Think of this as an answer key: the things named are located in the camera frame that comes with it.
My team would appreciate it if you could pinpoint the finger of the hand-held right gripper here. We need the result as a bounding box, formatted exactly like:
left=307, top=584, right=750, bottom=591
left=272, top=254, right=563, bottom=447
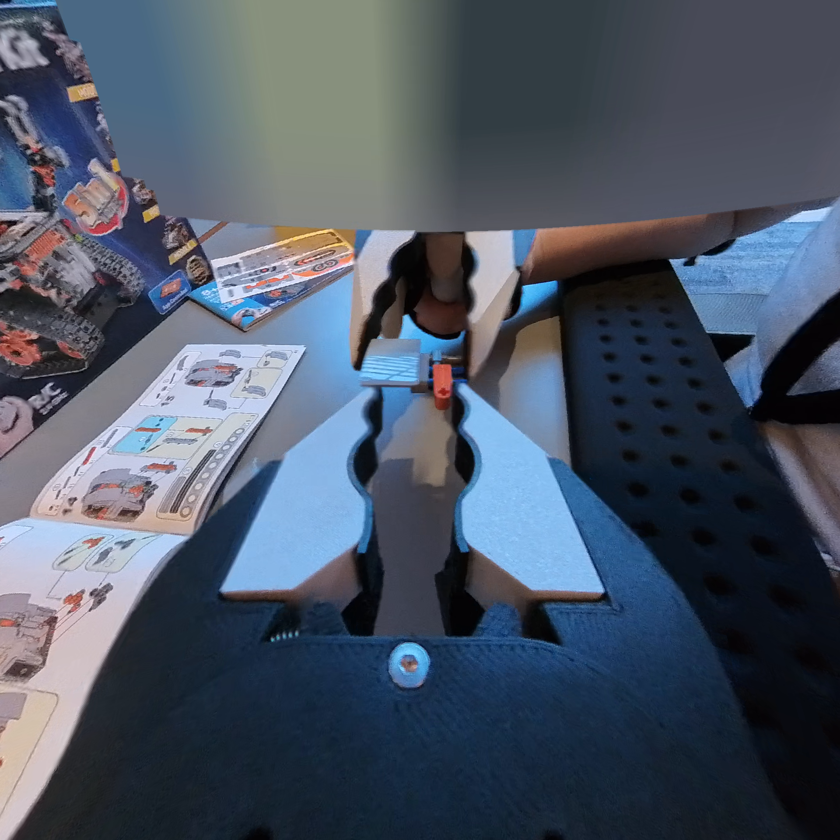
left=461, top=230, right=523, bottom=383
left=350, top=230, right=417, bottom=368

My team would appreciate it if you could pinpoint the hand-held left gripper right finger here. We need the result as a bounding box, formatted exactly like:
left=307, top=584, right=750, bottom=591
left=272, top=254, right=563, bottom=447
left=455, top=386, right=605, bottom=632

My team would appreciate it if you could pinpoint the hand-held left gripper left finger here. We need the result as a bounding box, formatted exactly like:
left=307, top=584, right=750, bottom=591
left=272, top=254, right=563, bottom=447
left=220, top=389, right=383, bottom=632

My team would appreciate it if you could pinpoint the grey motor block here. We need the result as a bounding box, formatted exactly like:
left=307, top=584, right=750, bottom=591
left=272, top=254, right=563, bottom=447
left=357, top=338, right=424, bottom=393

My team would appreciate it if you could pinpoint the orange blue connector assembly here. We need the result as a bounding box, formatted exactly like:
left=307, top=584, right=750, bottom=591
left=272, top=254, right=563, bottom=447
left=423, top=351, right=470, bottom=411

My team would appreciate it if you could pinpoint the grey desk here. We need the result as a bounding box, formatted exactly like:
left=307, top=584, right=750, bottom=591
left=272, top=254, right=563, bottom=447
left=0, top=220, right=572, bottom=637

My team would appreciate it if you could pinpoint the person's right hand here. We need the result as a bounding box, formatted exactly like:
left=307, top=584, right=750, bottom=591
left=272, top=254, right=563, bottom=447
left=413, top=294, right=469, bottom=340

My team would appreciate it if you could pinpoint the blue cover booklet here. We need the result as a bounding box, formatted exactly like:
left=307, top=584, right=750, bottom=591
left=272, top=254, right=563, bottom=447
left=187, top=230, right=358, bottom=331

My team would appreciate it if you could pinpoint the open instruction booklet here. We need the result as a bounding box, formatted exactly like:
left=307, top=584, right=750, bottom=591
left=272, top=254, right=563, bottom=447
left=0, top=343, right=306, bottom=840

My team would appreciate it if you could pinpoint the robot kit box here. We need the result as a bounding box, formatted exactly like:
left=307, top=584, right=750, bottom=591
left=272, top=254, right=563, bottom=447
left=0, top=0, right=217, bottom=460

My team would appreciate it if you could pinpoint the black bag strap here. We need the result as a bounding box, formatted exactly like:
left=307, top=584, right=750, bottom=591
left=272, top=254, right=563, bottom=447
left=748, top=308, right=840, bottom=422

